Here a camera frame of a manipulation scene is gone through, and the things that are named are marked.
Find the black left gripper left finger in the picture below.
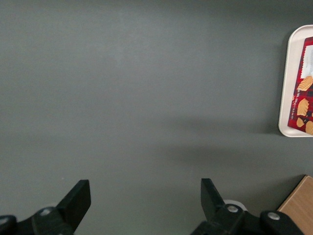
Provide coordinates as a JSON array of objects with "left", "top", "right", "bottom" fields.
[{"left": 0, "top": 180, "right": 91, "bottom": 235}]

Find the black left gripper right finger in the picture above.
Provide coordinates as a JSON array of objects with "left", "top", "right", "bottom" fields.
[{"left": 190, "top": 178, "right": 304, "bottom": 235}]

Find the dark grey table mat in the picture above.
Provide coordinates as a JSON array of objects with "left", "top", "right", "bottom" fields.
[{"left": 0, "top": 0, "right": 313, "bottom": 235}]

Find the cream rectangular tray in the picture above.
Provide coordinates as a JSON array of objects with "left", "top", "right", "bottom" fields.
[{"left": 278, "top": 24, "right": 313, "bottom": 138}]

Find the red cookie box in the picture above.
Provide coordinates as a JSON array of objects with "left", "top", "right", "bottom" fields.
[{"left": 287, "top": 36, "right": 313, "bottom": 136}]

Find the light wooden drawer cabinet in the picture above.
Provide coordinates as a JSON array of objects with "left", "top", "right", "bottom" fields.
[{"left": 277, "top": 175, "right": 313, "bottom": 235}]

